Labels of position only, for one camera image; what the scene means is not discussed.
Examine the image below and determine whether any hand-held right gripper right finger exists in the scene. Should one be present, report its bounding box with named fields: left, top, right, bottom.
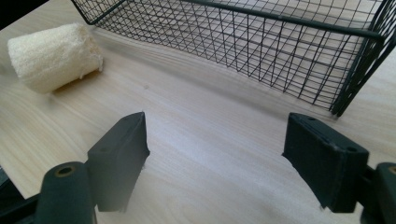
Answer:
left=281, top=112, right=370, bottom=214

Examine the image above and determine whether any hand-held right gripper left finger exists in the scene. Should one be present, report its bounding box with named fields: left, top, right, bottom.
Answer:
left=86, top=111, right=151, bottom=214

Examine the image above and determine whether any cream loofah sponge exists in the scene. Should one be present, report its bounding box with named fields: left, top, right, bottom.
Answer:
left=7, top=21, right=105, bottom=95

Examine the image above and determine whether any black wire basket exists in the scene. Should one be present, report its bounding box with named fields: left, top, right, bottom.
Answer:
left=70, top=0, right=396, bottom=118

